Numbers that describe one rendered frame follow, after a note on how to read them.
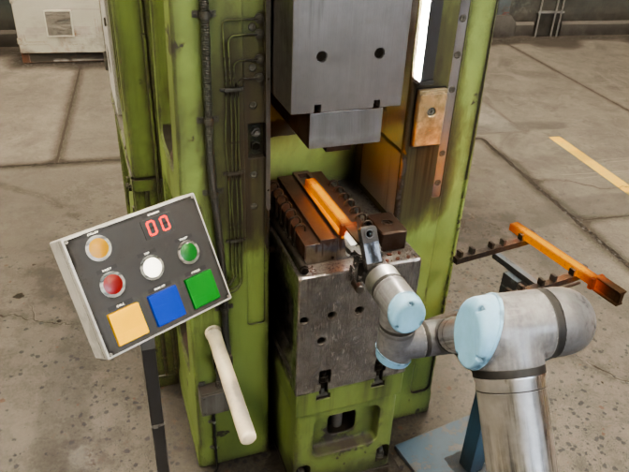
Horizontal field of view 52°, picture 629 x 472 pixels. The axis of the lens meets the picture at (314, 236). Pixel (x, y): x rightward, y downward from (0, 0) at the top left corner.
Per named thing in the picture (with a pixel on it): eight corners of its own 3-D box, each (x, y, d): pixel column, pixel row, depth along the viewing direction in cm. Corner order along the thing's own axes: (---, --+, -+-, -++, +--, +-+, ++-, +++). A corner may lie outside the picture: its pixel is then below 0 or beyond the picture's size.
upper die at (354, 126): (380, 141, 169) (383, 107, 164) (308, 149, 163) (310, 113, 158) (325, 91, 203) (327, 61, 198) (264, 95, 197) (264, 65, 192)
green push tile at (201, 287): (221, 296, 157) (210, 268, 155) (196, 309, 152) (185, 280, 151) (217, 296, 158) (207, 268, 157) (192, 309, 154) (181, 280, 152)
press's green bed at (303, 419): (389, 466, 235) (403, 371, 210) (292, 494, 223) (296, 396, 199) (335, 366, 279) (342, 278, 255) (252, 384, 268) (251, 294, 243)
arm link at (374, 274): (373, 275, 155) (408, 270, 158) (365, 265, 159) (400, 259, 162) (369, 305, 160) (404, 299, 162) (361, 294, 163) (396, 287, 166)
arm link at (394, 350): (424, 369, 160) (431, 331, 154) (380, 375, 158) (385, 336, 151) (411, 344, 168) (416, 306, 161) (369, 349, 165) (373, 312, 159)
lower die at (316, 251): (369, 255, 187) (371, 229, 183) (304, 265, 181) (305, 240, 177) (320, 191, 221) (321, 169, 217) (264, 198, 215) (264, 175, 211)
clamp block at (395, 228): (405, 248, 191) (408, 229, 188) (380, 253, 189) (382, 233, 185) (388, 228, 201) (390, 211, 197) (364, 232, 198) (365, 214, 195)
